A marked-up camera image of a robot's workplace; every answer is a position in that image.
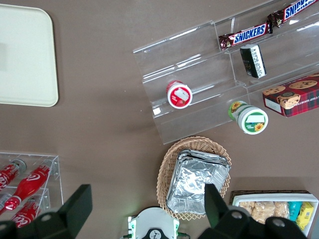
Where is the small black box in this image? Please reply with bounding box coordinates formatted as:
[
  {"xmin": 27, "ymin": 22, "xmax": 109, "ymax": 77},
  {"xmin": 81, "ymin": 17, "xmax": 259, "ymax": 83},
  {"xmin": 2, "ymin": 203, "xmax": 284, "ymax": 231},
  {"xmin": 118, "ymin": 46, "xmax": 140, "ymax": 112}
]
[{"xmin": 239, "ymin": 44, "xmax": 267, "ymax": 79}]

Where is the white rectangular snack tray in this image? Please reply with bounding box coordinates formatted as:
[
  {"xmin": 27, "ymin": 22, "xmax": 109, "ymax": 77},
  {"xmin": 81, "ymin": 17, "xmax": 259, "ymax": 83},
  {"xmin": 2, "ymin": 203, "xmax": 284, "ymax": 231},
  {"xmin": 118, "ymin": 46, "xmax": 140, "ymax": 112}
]
[{"xmin": 229, "ymin": 190, "xmax": 319, "ymax": 237}]

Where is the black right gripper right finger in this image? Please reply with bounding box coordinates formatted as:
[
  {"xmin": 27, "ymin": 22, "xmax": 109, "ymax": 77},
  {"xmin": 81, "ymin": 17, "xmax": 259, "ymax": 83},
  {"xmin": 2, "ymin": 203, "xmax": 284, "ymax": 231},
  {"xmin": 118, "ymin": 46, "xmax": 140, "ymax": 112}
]
[{"xmin": 204, "ymin": 183, "xmax": 232, "ymax": 229}]

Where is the cream plastic serving tray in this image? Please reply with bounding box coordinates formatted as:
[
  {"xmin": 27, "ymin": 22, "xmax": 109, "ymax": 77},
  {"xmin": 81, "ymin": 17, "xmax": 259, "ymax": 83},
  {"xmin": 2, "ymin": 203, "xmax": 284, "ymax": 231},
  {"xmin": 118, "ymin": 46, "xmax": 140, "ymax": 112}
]
[{"xmin": 0, "ymin": 3, "xmax": 59, "ymax": 108}]

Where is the teal snack packet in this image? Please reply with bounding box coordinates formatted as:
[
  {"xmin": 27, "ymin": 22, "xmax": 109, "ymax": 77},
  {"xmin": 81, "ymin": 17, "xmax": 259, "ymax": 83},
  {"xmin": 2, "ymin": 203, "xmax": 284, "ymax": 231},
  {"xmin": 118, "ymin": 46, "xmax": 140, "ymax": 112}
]
[{"xmin": 288, "ymin": 201, "xmax": 304, "ymax": 223}]

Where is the red cola bottle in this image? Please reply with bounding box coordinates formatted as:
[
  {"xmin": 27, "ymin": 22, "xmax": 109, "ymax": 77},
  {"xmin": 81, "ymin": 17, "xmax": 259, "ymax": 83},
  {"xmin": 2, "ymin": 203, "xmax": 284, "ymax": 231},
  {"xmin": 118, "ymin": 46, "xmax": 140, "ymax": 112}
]
[
  {"xmin": 4, "ymin": 165, "xmax": 51, "ymax": 210},
  {"xmin": 11, "ymin": 199, "xmax": 42, "ymax": 229},
  {"xmin": 0, "ymin": 159, "xmax": 27, "ymax": 192}
]

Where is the green sunflower yogurt cup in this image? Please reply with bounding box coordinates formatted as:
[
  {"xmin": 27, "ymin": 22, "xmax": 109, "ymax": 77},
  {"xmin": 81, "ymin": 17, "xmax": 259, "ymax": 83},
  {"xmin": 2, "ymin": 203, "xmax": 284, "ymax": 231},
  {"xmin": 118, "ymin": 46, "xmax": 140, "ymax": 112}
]
[{"xmin": 228, "ymin": 100, "xmax": 269, "ymax": 135}]

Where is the light wicker basket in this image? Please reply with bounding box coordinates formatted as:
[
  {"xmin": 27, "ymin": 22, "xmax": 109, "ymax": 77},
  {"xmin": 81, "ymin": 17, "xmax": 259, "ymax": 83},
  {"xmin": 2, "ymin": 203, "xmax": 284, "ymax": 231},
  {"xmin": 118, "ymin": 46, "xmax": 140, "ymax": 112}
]
[{"xmin": 156, "ymin": 135, "xmax": 232, "ymax": 221}]

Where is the red strawberry yogurt cup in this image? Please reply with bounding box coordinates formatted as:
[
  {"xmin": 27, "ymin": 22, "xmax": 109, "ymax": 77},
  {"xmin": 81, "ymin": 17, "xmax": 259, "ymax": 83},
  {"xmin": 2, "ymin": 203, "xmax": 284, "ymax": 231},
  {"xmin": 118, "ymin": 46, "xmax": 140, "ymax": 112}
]
[{"xmin": 166, "ymin": 80, "xmax": 193, "ymax": 110}]

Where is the aluminium foil tray stack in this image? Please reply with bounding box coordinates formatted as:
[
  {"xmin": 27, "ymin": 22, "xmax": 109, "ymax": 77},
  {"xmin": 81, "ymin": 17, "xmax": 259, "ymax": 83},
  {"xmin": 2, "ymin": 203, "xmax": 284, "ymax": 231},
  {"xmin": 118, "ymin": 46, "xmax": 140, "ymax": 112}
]
[{"xmin": 166, "ymin": 149, "xmax": 232, "ymax": 216}]

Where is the rice cracker snack bag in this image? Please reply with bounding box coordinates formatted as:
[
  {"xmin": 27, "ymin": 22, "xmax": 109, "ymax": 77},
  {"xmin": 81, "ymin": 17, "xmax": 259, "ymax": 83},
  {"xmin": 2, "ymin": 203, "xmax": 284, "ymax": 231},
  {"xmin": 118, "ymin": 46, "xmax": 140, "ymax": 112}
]
[
  {"xmin": 238, "ymin": 201, "xmax": 256, "ymax": 220},
  {"xmin": 273, "ymin": 201, "xmax": 291, "ymax": 220},
  {"xmin": 251, "ymin": 201, "xmax": 276, "ymax": 225}
]

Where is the clear acrylic stepped shelf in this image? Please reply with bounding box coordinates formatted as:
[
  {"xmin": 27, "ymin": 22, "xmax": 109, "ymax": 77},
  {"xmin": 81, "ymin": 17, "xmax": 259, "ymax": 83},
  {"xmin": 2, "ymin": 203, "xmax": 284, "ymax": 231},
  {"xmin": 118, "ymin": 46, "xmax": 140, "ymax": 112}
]
[{"xmin": 133, "ymin": 0, "xmax": 319, "ymax": 145}]

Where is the red tartan cookie box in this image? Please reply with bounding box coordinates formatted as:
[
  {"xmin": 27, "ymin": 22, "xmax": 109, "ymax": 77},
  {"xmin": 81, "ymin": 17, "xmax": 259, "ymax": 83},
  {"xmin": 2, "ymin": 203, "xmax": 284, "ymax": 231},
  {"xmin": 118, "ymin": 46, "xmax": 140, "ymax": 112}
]
[{"xmin": 262, "ymin": 73, "xmax": 319, "ymax": 119}]

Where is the clear acrylic bottle rack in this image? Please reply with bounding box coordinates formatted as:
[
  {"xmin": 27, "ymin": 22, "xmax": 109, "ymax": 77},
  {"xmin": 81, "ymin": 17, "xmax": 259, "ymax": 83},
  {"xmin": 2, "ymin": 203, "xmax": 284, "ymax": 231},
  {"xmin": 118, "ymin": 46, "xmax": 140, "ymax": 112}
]
[{"xmin": 0, "ymin": 151, "xmax": 63, "ymax": 225}]

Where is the Snickers chocolate bar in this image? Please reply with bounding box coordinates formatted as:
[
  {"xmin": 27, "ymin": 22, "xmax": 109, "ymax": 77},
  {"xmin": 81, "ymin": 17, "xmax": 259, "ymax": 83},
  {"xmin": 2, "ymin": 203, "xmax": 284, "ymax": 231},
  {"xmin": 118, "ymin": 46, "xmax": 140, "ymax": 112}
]
[
  {"xmin": 267, "ymin": 0, "xmax": 319, "ymax": 28},
  {"xmin": 218, "ymin": 22, "xmax": 274, "ymax": 52}
]

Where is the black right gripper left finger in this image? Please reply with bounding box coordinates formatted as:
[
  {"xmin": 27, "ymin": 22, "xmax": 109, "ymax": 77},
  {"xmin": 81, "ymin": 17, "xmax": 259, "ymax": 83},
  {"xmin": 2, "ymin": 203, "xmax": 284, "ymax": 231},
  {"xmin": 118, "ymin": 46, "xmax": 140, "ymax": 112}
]
[{"xmin": 56, "ymin": 184, "xmax": 93, "ymax": 226}]

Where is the yellow snack packet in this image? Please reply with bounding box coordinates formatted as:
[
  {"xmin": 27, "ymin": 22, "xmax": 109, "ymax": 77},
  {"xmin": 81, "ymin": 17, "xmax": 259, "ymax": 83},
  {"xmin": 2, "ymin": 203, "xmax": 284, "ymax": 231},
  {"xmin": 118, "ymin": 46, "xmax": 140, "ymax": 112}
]
[{"xmin": 296, "ymin": 202, "xmax": 315, "ymax": 231}]

